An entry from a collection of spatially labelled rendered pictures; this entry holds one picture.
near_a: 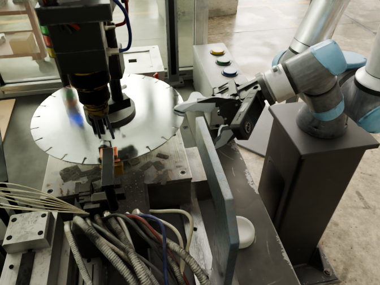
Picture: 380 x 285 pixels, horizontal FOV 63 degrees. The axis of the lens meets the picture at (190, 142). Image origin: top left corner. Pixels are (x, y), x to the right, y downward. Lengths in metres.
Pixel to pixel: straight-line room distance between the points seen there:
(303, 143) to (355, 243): 0.89
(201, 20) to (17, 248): 0.85
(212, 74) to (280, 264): 0.54
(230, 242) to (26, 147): 0.71
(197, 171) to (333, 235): 1.12
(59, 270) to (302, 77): 0.59
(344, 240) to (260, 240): 1.06
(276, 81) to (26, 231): 0.54
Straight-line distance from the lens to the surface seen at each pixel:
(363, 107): 0.85
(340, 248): 1.71
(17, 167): 0.96
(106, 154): 0.56
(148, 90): 0.77
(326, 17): 0.80
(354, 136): 1.06
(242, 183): 0.81
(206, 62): 1.00
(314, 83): 0.69
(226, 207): 0.46
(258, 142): 2.06
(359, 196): 1.97
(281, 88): 0.67
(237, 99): 0.68
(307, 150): 0.95
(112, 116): 0.68
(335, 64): 0.68
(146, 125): 0.66
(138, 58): 1.04
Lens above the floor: 1.35
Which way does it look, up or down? 42 degrees down
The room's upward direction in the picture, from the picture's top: straight up
